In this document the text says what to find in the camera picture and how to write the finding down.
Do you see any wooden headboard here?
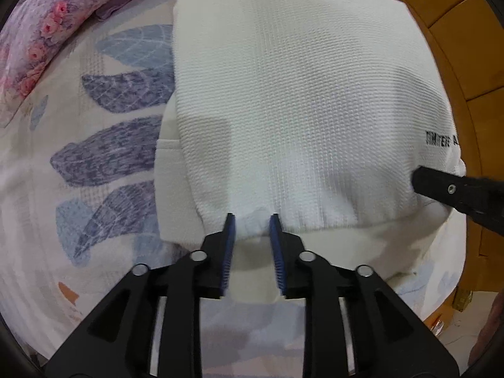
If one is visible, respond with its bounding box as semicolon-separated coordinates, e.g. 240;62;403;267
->
355;0;504;296

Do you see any white snap-button jacket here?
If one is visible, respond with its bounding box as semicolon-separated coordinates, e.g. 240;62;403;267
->
155;0;466;312

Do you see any floral patterned bed sheet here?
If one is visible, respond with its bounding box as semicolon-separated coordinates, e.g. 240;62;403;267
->
1;0;466;377

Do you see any person's right hand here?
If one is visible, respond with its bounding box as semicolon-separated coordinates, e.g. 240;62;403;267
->
468;292;504;366

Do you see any purple floral quilt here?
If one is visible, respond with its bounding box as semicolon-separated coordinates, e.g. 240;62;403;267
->
1;0;132;128

